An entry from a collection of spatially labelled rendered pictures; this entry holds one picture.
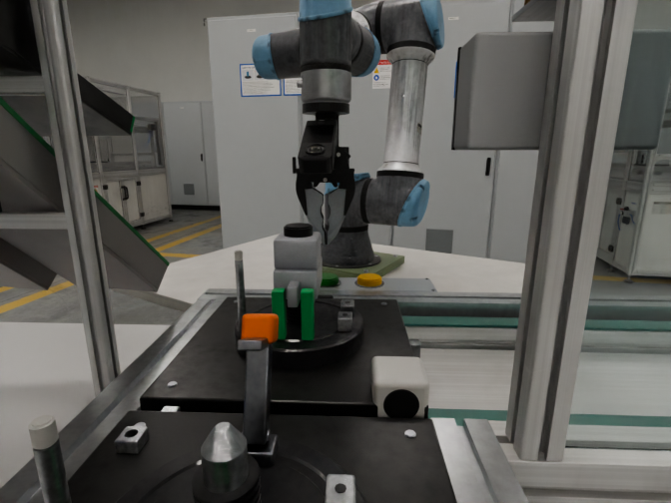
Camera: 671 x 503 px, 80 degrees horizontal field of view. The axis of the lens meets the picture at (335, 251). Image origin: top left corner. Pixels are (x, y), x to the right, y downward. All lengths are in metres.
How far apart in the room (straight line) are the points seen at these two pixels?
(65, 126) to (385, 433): 0.37
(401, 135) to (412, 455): 0.80
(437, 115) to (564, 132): 3.18
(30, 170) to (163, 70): 9.16
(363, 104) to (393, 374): 3.20
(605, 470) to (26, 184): 0.51
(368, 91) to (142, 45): 7.03
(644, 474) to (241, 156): 3.59
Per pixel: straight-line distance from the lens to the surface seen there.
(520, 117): 0.29
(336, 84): 0.61
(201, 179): 8.54
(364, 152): 3.45
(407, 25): 1.05
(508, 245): 3.59
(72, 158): 0.43
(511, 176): 3.51
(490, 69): 0.29
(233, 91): 3.80
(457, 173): 3.45
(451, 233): 3.50
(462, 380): 0.50
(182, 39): 9.45
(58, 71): 0.44
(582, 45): 0.28
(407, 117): 1.00
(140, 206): 6.78
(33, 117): 0.57
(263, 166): 3.67
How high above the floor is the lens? 1.17
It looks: 14 degrees down
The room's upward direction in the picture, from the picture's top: straight up
